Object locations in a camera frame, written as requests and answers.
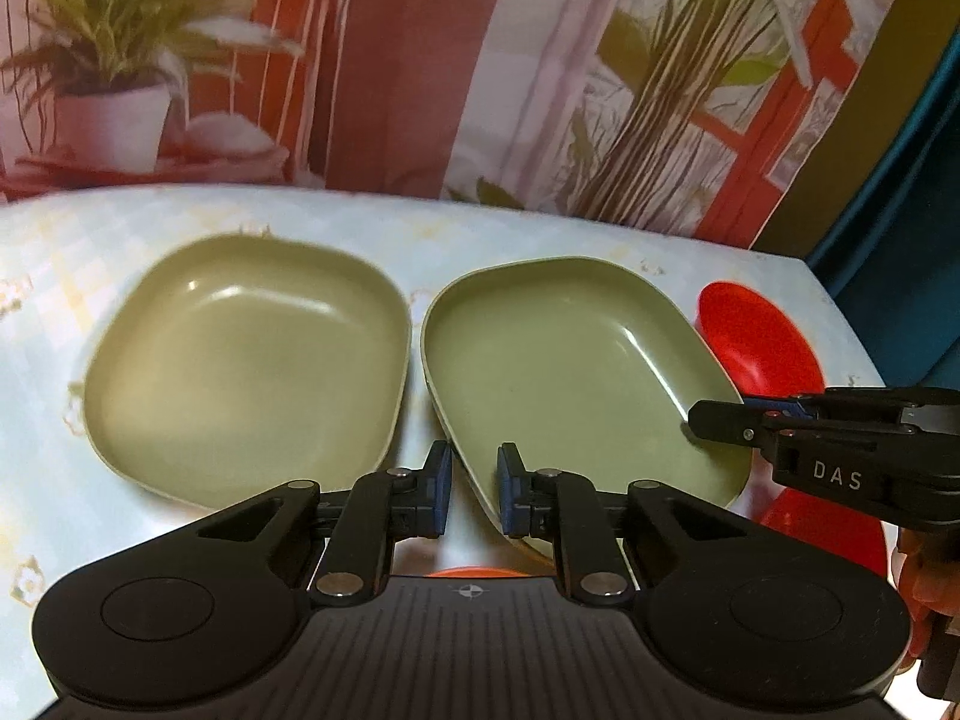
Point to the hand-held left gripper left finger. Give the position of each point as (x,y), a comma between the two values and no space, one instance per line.
(439,489)

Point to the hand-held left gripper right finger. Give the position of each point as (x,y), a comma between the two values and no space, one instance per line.
(510,493)

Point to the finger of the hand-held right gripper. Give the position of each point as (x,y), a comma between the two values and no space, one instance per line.
(727,421)
(795,406)

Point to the red plastic bowl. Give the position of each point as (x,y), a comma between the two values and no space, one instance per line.
(825,540)
(750,337)

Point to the olive green rectangular plate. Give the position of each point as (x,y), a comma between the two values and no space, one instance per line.
(247,360)
(562,375)

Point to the person's right hand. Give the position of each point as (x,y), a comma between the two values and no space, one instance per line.
(915,585)

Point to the dark teal curtain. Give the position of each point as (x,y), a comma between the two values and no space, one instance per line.
(900,240)

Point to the light blue floral tablecloth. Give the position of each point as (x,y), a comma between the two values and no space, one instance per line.
(45,360)

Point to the printed room scene backdrop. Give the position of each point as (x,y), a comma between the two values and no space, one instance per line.
(420,67)

